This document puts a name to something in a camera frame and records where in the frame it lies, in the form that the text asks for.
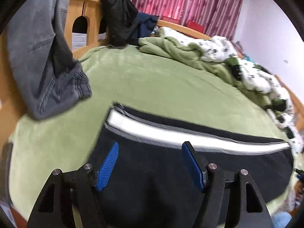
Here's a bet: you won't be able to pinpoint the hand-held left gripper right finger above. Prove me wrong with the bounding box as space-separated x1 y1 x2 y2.
182 141 273 228

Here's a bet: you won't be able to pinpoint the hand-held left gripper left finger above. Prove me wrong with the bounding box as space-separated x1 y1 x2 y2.
27 142 119 228

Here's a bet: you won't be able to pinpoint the black pants with white waistband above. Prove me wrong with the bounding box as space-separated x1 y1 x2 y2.
87 102 295 228

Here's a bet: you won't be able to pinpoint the person's blue jeans leg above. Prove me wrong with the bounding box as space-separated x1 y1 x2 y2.
272 211 293 228

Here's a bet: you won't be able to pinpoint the green bed sheet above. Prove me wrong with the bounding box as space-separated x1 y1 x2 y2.
8 45 295 228

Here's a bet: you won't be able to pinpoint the green and white floral quilt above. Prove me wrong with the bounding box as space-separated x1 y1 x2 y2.
138 26 304 152

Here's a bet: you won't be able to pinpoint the grey jeans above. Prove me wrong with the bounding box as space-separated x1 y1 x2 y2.
6 0 93 120

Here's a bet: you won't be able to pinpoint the navy blue garment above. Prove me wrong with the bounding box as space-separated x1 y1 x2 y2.
129 12 159 40

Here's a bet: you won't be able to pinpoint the black jacket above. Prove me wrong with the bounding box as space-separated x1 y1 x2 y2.
100 0 140 47

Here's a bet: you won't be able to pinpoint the pink patterned curtain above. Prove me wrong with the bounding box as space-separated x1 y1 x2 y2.
125 0 245 41

